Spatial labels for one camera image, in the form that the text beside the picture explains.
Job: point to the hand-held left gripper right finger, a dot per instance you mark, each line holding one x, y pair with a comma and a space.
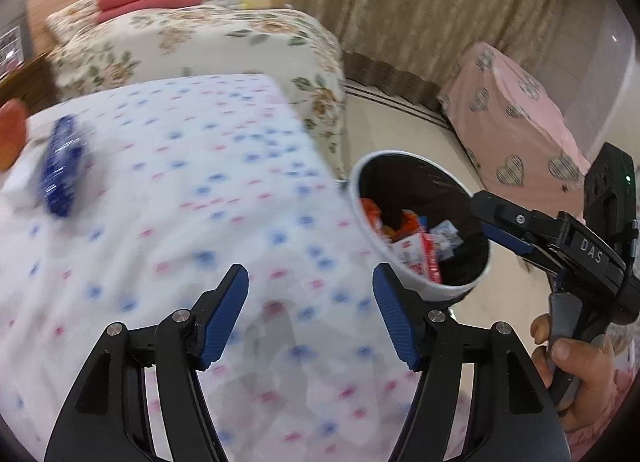
392, 314

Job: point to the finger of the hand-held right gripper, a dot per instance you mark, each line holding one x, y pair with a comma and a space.
520, 222
520, 246

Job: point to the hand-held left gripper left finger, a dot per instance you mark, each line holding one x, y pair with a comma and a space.
225, 312

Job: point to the white round trash bin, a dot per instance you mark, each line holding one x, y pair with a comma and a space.
435, 291

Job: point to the pink white plastic wrapper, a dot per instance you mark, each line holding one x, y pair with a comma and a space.
415, 254

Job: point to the orange snack packet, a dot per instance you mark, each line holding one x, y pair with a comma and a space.
400, 227

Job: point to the black bin liner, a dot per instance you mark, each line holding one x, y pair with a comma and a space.
425, 187

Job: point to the blue snack packet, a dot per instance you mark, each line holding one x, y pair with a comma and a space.
62, 166

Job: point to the person's right hand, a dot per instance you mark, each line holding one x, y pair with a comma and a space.
590, 372

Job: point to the white dotted blanket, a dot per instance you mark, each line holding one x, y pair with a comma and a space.
175, 222

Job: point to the pink heart print cloth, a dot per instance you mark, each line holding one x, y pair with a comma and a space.
520, 111

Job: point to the beige patterned curtain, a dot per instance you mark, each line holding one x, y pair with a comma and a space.
390, 6

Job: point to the floral bed cover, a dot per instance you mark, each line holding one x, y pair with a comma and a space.
200, 46

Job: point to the red yellow apple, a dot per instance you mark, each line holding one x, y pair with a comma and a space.
11, 136

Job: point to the wooden nightstand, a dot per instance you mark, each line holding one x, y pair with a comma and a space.
25, 86

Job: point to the wooden headboard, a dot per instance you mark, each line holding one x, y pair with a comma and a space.
55, 1

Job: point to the photo collage frame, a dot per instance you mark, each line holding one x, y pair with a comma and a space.
10, 46

